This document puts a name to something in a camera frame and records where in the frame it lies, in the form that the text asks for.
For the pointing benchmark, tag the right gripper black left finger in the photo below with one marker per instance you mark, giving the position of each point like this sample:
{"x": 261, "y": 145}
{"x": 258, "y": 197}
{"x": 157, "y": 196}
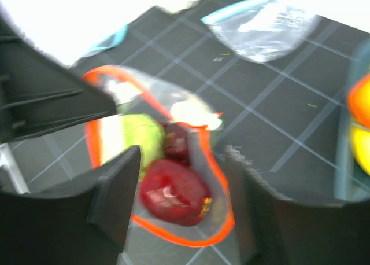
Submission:
{"x": 81, "y": 221}

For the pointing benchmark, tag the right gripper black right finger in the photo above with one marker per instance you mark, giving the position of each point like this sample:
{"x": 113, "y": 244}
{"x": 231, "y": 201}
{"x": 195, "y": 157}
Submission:
{"x": 271, "y": 228}

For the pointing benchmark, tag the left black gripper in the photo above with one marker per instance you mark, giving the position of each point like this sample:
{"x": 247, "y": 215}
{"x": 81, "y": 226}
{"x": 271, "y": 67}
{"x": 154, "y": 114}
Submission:
{"x": 38, "y": 96}

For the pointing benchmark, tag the dark red apple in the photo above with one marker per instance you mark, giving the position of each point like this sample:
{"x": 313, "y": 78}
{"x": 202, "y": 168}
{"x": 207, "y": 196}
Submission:
{"x": 174, "y": 193}

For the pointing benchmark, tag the clear bag with orange zipper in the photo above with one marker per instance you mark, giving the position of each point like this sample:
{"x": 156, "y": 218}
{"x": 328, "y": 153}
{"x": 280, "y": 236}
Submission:
{"x": 135, "y": 92}

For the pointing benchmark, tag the teal fruit bowl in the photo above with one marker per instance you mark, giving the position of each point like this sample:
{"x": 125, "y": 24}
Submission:
{"x": 351, "y": 182}

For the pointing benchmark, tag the large green cabbage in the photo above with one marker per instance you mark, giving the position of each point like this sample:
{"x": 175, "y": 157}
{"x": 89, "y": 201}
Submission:
{"x": 119, "y": 132}

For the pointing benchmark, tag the white radish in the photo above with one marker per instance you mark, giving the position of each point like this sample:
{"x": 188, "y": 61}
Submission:
{"x": 195, "y": 114}

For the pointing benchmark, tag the orange fruit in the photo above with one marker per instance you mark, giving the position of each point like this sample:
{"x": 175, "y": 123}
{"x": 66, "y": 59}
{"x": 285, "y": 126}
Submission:
{"x": 358, "y": 101}

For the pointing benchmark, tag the crumpled clear bag blue zipper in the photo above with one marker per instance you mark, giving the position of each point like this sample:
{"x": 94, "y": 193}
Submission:
{"x": 110, "y": 42}

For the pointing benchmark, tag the clear bag with blue zipper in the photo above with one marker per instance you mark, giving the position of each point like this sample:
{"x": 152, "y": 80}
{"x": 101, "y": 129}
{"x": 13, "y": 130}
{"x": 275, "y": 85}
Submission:
{"x": 261, "y": 31}

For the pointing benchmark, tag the black grid mat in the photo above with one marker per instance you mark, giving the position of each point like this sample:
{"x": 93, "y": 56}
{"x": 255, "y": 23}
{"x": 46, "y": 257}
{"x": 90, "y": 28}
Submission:
{"x": 283, "y": 116}

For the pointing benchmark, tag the long yellow lemon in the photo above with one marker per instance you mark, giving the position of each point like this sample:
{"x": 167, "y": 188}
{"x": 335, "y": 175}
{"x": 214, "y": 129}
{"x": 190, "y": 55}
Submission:
{"x": 360, "y": 146}

